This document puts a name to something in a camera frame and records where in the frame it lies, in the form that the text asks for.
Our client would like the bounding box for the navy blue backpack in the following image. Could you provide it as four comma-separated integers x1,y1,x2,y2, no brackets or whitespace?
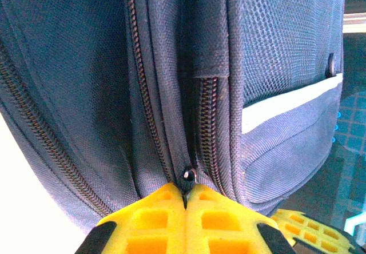
0,0,344,235

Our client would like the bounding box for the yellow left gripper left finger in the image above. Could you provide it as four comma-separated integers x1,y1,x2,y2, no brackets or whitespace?
74,182,186,254

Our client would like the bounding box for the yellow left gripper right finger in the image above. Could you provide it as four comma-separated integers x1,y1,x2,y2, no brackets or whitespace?
185,182,297,254

